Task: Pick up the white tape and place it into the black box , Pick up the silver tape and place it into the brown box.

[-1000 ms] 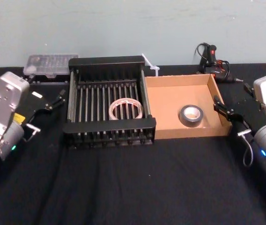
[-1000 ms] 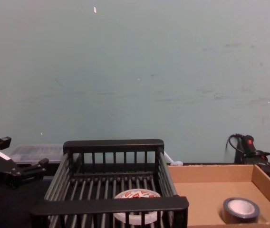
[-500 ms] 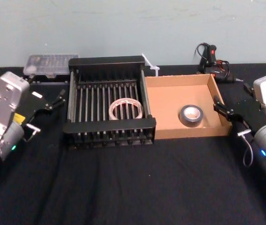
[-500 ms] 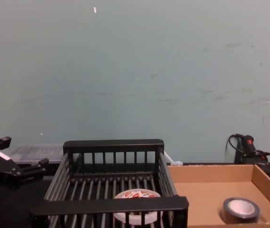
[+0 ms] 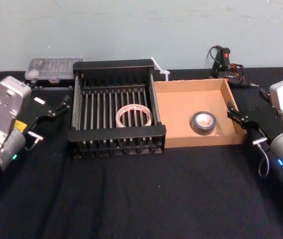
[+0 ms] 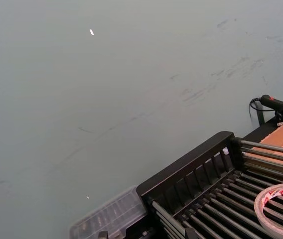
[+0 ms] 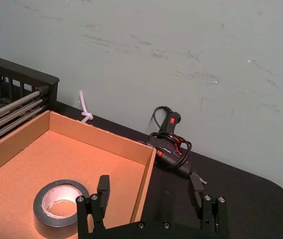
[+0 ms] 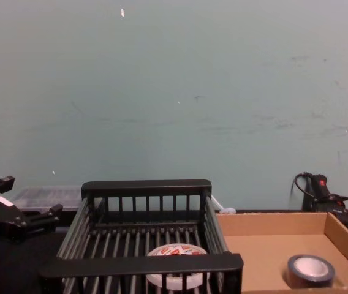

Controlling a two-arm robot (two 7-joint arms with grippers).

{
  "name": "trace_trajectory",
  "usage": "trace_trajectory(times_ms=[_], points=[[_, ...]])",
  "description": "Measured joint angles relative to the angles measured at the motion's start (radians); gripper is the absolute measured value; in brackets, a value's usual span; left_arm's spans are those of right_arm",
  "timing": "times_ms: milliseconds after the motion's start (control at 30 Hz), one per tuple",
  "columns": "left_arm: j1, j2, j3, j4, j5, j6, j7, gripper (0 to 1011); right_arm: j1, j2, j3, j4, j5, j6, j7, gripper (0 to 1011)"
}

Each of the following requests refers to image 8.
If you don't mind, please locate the white tape roll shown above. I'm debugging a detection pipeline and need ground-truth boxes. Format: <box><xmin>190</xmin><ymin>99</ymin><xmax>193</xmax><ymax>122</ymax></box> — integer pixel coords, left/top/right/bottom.
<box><xmin>145</xmin><ymin>244</ymin><xmax>212</xmax><ymax>292</ymax></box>

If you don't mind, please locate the black rack with steel bars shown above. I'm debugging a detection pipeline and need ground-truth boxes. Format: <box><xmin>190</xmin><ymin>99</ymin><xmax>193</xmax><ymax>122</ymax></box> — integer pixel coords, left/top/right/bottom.
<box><xmin>38</xmin><ymin>179</ymin><xmax>244</xmax><ymax>294</ymax></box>

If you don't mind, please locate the clear plastic case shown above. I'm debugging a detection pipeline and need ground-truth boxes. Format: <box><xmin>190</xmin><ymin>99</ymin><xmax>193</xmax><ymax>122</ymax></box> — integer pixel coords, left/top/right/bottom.
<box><xmin>9</xmin><ymin>186</ymin><xmax>85</xmax><ymax>213</ymax></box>

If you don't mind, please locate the silver tape roll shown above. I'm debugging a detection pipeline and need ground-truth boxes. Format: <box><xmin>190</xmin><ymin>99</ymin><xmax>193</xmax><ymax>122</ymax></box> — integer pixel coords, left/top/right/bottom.
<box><xmin>286</xmin><ymin>254</ymin><xmax>336</xmax><ymax>290</ymax></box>

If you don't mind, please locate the small white plastic piece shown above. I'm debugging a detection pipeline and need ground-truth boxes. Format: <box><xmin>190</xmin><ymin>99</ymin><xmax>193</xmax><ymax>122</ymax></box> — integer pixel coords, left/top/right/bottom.
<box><xmin>210</xmin><ymin>195</ymin><xmax>236</xmax><ymax>215</ymax></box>

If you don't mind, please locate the shallow brown cardboard tray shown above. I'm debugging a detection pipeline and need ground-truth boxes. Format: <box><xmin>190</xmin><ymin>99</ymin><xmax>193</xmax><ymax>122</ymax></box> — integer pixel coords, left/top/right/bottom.
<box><xmin>214</xmin><ymin>211</ymin><xmax>348</xmax><ymax>294</ymax></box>

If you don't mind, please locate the plain pale wall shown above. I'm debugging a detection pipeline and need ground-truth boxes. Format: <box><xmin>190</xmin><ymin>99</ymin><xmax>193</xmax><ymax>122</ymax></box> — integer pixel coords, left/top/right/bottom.
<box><xmin>0</xmin><ymin>0</ymin><xmax>348</xmax><ymax>212</ymax></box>

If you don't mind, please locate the black corded tool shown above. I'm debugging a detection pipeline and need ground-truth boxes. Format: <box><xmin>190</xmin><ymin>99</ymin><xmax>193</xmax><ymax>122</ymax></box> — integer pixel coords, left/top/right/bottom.
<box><xmin>293</xmin><ymin>172</ymin><xmax>348</xmax><ymax>222</ymax></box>

